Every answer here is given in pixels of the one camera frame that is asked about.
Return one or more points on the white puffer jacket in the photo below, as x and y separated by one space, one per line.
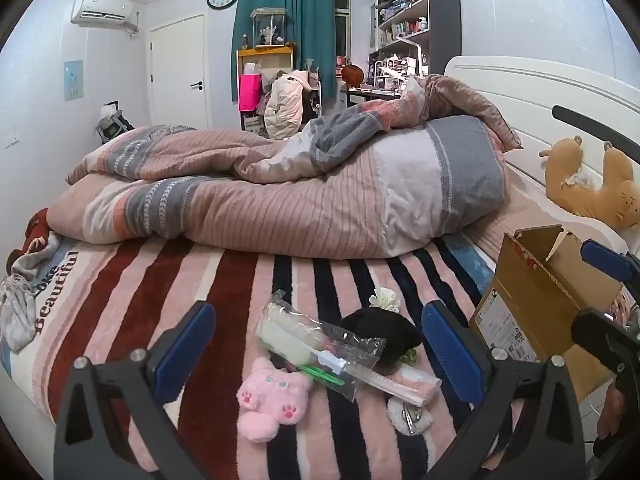
285 105

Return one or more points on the pink plush toy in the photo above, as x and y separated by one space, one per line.
270 400

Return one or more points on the cluttered desk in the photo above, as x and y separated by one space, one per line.
370 94

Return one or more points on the white air conditioner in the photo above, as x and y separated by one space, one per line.
100 10

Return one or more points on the striped plush blanket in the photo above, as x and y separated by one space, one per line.
165 285

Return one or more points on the orange plush cat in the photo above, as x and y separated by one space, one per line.
595 185

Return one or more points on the grey folded stroller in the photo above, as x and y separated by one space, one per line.
112 125

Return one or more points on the red printed cushion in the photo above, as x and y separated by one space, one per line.
37 235

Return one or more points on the brown cardboard box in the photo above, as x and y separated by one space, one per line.
530 305

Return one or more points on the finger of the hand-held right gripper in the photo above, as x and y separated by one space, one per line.
602 259
605 340

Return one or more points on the clear plastic packet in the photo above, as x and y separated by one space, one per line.
300 332

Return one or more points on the tall cluttered bookshelf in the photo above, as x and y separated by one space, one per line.
440 10

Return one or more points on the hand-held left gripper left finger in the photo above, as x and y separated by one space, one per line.
185 350

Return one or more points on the blue wall panel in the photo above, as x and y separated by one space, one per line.
73 80

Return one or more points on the white flower scrunchie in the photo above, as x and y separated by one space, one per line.
384 301

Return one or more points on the glass display case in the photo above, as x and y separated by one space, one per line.
267 27

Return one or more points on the grey crumpled cloth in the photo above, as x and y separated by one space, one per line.
20 300

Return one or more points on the orange ball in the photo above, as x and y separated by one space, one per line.
352 75

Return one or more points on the yellow shelf unit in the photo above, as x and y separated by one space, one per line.
265 51

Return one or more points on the pink pillow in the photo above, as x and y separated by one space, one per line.
520 215

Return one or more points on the teal curtain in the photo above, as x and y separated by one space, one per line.
305 20

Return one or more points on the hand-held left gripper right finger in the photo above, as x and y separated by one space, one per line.
450 350

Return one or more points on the bright pink bag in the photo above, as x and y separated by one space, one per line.
249 92

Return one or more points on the white door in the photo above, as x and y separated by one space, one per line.
175 75

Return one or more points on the black knit hat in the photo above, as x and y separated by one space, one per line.
385 332

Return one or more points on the white desk lamp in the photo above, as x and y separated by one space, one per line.
419 55

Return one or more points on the pink grey striped duvet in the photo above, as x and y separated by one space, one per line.
300 195

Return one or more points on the long white pink packet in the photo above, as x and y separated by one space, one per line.
400 385

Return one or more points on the white bed headboard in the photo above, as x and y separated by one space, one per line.
525 95

